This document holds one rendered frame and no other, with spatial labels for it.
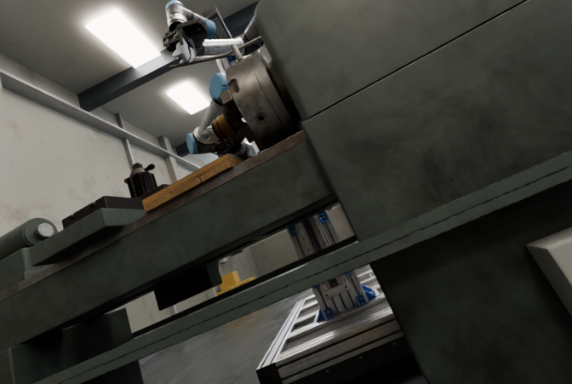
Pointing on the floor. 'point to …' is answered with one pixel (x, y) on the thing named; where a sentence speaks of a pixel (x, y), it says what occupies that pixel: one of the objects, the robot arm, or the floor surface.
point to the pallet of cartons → (231, 282)
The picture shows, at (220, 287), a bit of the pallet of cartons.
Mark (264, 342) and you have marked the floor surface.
